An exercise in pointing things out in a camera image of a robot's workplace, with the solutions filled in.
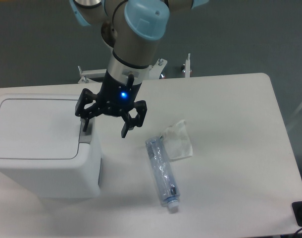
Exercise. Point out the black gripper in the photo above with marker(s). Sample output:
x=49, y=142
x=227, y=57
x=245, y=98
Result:
x=114, y=99

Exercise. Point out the white push-top trash can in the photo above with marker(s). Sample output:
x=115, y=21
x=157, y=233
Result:
x=45, y=148

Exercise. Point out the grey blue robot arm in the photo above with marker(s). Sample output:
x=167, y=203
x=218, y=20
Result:
x=132, y=29

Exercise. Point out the crumpled white plastic bag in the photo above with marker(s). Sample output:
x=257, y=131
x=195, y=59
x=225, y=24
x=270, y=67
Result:
x=176, y=141

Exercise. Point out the clear plastic water bottle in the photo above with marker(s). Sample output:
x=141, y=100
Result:
x=164, y=178

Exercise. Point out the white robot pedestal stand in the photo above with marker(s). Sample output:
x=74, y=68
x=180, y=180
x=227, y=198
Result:
x=155, y=71

